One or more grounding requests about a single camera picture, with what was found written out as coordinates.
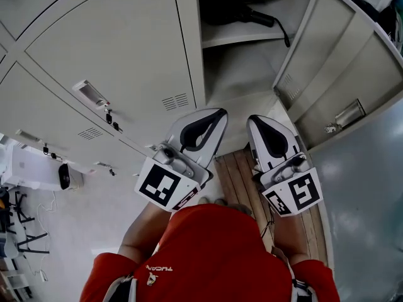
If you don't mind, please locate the person's grey shoe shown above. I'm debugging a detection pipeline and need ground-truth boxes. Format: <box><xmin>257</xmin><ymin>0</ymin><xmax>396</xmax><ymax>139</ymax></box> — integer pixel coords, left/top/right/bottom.
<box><xmin>231</xmin><ymin>202</ymin><xmax>254</xmax><ymax>217</ymax></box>
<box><xmin>196</xmin><ymin>196</ymin><xmax>227</xmax><ymax>206</ymax></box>

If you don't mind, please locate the red shirt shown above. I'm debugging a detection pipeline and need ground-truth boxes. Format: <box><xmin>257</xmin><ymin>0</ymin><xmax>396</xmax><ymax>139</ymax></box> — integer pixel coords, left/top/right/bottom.
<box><xmin>78</xmin><ymin>203</ymin><xmax>341</xmax><ymax>302</ymax></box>

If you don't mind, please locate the grey harness strap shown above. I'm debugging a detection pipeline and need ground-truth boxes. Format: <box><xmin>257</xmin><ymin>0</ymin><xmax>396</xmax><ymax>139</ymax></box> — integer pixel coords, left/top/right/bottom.
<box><xmin>272</xmin><ymin>245</ymin><xmax>314</xmax><ymax>302</ymax></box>
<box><xmin>103</xmin><ymin>274</ymin><xmax>140</xmax><ymax>302</ymax></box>

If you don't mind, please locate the grey open locker door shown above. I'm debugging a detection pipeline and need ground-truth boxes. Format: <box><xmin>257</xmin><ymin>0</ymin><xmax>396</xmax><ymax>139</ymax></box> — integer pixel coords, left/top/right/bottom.
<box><xmin>272</xmin><ymin>0</ymin><xmax>403</xmax><ymax>153</ymax></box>

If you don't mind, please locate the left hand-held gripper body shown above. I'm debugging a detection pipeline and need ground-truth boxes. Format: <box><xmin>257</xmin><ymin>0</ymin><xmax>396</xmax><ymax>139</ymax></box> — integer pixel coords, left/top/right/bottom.
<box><xmin>135</xmin><ymin>142</ymin><xmax>211</xmax><ymax>213</ymax></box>

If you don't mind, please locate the wooden plank platform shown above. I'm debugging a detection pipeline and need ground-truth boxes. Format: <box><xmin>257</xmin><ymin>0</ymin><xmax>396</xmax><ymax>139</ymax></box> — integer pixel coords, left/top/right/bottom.
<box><xmin>213</xmin><ymin>149</ymin><xmax>329</xmax><ymax>267</ymax></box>

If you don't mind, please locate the black cylinder device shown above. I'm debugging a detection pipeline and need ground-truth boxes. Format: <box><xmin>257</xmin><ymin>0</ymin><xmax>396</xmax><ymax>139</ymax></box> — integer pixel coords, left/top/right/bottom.
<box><xmin>59</xmin><ymin>163</ymin><xmax>71</xmax><ymax>191</ymax></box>

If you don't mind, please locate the black metal stand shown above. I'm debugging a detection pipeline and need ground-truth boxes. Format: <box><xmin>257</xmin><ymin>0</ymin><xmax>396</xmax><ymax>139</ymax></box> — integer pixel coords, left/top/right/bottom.
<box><xmin>0</xmin><ymin>186</ymin><xmax>51</xmax><ymax>255</ymax></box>

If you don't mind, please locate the thin black cable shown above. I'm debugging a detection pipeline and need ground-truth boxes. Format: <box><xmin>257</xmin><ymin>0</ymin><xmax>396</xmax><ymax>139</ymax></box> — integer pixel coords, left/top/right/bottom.
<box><xmin>259</xmin><ymin>209</ymin><xmax>278</xmax><ymax>242</ymax></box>

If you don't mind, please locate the person's left forearm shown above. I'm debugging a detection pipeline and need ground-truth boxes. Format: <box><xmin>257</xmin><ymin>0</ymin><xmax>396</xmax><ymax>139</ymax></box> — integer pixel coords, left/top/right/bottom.
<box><xmin>118</xmin><ymin>199</ymin><xmax>173</xmax><ymax>266</ymax></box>

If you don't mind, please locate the grey metal locker cabinet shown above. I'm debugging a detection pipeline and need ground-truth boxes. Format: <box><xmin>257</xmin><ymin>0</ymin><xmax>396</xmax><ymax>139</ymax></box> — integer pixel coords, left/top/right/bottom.
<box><xmin>0</xmin><ymin>0</ymin><xmax>315</xmax><ymax>179</ymax></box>

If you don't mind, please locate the white appliance box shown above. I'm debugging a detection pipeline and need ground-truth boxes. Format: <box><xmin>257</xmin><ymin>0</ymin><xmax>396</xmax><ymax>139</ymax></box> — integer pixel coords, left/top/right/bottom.
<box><xmin>0</xmin><ymin>142</ymin><xmax>86</xmax><ymax>192</ymax></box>

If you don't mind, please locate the person's right forearm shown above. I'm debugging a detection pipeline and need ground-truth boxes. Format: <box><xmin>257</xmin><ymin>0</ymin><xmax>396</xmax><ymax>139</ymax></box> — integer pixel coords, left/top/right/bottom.
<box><xmin>273</xmin><ymin>212</ymin><xmax>309</xmax><ymax>267</ymax></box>

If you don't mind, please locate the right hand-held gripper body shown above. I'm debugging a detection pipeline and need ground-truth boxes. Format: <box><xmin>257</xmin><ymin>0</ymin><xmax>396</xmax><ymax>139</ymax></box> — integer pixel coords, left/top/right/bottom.
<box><xmin>259</xmin><ymin>154</ymin><xmax>322</xmax><ymax>216</ymax></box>

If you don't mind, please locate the thin white cable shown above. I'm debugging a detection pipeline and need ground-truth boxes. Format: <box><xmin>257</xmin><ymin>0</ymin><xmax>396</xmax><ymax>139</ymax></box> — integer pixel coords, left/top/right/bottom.
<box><xmin>23</xmin><ymin>189</ymin><xmax>58</xmax><ymax>283</ymax></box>

